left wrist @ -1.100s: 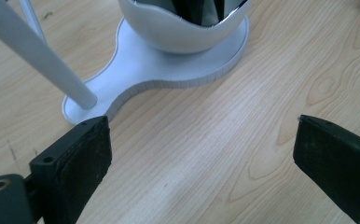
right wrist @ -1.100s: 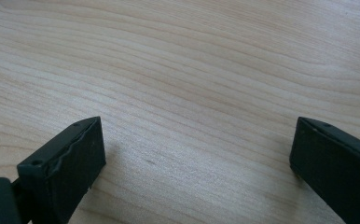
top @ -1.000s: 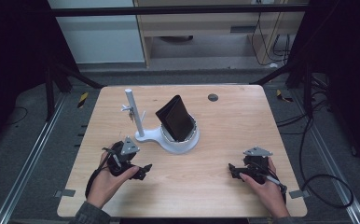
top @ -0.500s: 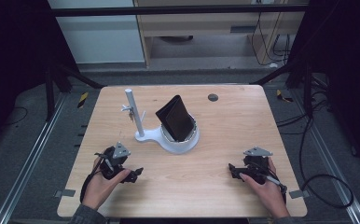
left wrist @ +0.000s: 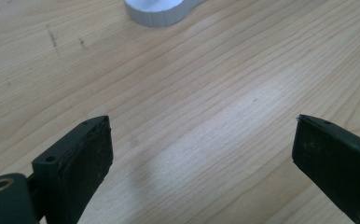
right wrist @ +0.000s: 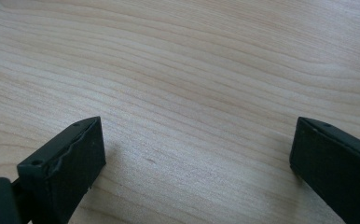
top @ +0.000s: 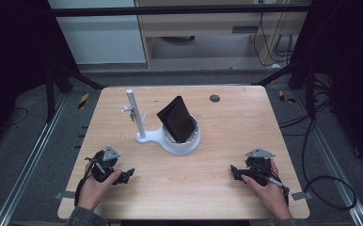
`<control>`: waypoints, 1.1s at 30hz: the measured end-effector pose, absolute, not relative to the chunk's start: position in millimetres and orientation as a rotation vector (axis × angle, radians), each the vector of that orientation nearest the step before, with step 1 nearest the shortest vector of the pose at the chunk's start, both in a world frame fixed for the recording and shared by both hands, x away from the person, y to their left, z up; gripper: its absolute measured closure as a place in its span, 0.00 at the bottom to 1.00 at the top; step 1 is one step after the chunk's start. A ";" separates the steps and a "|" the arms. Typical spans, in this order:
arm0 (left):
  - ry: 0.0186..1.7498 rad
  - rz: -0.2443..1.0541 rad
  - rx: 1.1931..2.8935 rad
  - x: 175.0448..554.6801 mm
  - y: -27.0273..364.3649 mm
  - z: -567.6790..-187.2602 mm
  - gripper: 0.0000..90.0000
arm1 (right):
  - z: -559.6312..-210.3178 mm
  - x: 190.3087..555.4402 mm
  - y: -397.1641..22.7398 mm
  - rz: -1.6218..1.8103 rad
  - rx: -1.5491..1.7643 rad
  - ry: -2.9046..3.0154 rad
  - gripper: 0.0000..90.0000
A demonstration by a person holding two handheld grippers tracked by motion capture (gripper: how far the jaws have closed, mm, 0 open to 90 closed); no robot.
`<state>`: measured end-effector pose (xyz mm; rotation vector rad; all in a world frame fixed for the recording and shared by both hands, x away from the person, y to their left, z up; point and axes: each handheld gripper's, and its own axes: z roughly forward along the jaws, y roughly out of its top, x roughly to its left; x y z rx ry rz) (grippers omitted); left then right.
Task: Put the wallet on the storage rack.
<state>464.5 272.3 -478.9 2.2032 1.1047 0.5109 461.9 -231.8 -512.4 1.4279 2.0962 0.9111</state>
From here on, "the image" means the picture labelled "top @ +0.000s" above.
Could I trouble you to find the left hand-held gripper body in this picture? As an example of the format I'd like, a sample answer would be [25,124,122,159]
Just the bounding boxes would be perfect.
[85,144,123,184]

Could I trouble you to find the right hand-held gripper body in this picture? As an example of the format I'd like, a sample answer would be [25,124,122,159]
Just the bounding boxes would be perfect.
[241,147,276,186]

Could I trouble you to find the white key holder with tray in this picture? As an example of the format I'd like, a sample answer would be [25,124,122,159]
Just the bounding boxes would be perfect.
[121,89,202,156]

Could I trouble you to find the black leather wallet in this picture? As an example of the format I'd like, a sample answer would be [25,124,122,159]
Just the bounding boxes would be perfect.
[156,95,198,144]

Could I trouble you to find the person's left hand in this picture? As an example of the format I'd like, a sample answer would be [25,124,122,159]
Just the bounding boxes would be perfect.
[75,163,123,212]

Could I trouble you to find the person's right hand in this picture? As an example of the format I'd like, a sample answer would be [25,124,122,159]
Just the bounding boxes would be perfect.
[241,158,292,221]

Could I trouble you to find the yellow black striped tape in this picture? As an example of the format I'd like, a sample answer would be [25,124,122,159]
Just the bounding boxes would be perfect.
[77,92,90,110]
[277,89,297,105]

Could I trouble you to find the black metal stand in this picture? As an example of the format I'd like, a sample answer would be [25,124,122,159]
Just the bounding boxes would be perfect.
[252,57,317,120]
[43,60,106,124]

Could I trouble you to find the white cabinet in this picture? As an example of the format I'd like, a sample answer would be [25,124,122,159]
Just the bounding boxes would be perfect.
[47,0,147,66]

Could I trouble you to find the light wooden desk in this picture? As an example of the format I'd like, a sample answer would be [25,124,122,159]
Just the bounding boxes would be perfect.
[134,0,313,69]

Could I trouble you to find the black horizontal bar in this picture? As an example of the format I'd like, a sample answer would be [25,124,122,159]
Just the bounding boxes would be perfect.
[49,4,313,18]

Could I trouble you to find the right gripper cable with plug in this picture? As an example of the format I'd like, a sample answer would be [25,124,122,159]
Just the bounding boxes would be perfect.
[262,173,291,206]

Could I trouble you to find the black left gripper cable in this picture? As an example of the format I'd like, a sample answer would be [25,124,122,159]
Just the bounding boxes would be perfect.
[73,158,98,207]

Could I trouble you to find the grey table bracket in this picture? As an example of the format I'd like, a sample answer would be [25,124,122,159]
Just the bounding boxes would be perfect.
[54,190,77,201]
[291,190,313,202]

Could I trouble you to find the black floor cable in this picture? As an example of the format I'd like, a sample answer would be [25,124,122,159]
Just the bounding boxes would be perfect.
[277,107,358,212]

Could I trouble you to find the metal floor rail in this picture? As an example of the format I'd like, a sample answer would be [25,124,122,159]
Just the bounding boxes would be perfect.
[0,93,69,226]
[294,89,363,226]

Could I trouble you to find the black cables behind desk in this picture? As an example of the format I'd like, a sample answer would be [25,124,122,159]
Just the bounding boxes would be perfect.
[252,11,294,69]

